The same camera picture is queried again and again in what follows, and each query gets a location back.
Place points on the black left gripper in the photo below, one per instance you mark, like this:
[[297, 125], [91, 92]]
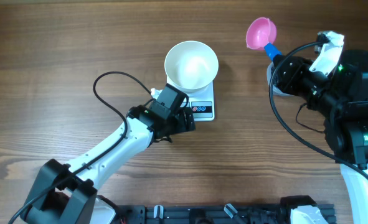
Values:
[[180, 126]]

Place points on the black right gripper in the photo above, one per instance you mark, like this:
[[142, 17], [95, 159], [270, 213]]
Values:
[[287, 78]]

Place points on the pink scoop blue handle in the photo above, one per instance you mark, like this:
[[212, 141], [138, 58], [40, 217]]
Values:
[[261, 35]]

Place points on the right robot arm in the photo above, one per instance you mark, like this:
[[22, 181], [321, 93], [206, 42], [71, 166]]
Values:
[[342, 98]]

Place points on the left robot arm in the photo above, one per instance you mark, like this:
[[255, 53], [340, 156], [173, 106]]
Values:
[[68, 193]]

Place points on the white digital kitchen scale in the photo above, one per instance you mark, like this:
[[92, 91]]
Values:
[[201, 101]]

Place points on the white round bowl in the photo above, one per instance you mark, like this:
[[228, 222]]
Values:
[[191, 65]]

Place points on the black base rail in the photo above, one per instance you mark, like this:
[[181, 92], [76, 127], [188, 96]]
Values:
[[293, 209]]

